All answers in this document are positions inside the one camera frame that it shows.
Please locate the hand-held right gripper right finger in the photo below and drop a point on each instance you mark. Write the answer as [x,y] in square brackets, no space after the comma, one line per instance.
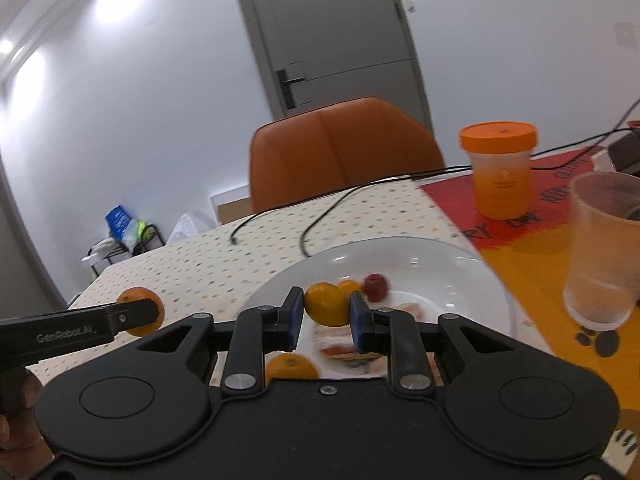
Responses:
[356,322]

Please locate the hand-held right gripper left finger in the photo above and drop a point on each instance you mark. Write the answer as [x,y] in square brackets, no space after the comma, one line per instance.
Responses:
[295,312]

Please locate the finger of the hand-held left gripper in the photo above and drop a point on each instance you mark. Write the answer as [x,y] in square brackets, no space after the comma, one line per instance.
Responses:
[132,316]

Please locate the large orange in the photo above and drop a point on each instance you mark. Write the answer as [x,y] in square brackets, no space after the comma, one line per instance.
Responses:
[145,295]

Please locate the small orange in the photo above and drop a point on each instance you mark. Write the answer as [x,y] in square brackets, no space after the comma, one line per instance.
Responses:
[346,286]

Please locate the red fruit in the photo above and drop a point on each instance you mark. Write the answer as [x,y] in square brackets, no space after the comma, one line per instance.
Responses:
[376,287]

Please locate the white plate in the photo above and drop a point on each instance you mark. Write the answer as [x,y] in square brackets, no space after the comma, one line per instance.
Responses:
[440,280]

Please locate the person's left hand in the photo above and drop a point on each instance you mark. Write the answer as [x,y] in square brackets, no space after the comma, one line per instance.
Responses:
[20,445]

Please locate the floral tablecloth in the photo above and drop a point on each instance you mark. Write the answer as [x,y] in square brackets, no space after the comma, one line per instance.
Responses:
[200,265]

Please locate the blue bag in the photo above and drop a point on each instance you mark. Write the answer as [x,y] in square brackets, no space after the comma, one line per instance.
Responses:
[119,225]

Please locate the white plastic bag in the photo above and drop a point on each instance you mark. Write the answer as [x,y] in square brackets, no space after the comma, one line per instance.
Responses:
[192,230]

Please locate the flat cardboard box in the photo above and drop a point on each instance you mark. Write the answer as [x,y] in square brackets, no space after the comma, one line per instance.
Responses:
[232,207]

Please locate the orange leather chair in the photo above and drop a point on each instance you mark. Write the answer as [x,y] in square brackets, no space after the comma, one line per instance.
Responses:
[340,155]

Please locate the red printed table mat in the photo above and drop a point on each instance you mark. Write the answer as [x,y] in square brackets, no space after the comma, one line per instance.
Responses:
[530,260]

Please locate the orange-lid plastic container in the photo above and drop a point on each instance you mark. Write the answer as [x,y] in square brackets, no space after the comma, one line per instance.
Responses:
[500,175]

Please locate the clear plastic cup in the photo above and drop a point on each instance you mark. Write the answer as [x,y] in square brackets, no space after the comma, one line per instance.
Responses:
[600,260]

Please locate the grey door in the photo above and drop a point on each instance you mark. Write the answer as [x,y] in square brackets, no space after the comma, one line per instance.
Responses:
[340,25]

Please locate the black power adapter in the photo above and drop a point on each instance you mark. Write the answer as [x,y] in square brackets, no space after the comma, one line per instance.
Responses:
[625,152]

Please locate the white wall switch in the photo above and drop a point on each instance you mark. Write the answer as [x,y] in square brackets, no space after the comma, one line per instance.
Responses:
[410,4]

